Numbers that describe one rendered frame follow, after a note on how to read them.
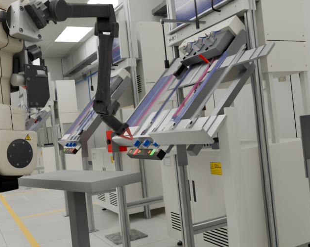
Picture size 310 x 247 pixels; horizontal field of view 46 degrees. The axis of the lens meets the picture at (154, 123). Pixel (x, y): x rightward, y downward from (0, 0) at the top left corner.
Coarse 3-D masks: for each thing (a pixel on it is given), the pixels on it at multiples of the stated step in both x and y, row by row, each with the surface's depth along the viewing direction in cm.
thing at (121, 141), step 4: (128, 136) 199; (136, 136) 189; (140, 136) 185; (144, 136) 180; (148, 136) 176; (116, 140) 217; (120, 140) 211; (124, 140) 206; (128, 140) 202; (132, 140) 197; (140, 140) 189; (148, 140) 181; (152, 140) 177; (120, 144) 218; (124, 144) 213; (128, 144) 208; (132, 144) 203
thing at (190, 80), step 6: (180, 60) 234; (210, 60) 192; (174, 66) 235; (198, 66) 200; (204, 66) 193; (168, 72) 236; (192, 72) 200; (198, 72) 193; (186, 78) 201; (192, 78) 192; (198, 78) 186; (204, 78) 180; (174, 84) 209; (180, 84) 201; (186, 84) 195; (192, 84) 200; (168, 90) 212
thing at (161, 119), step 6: (174, 108) 182; (150, 114) 204; (162, 114) 190; (168, 114) 183; (150, 120) 197; (156, 120) 190; (162, 120) 184; (168, 120) 177; (144, 126) 197; (150, 126) 190; (156, 126) 183; (162, 126) 178; (138, 132) 198; (144, 132) 190
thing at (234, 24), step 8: (224, 24) 189; (232, 24) 184; (240, 24) 187; (200, 32) 213; (208, 32) 201; (216, 32) 193; (232, 32) 186; (184, 40) 228; (192, 40) 214; (200, 40) 206
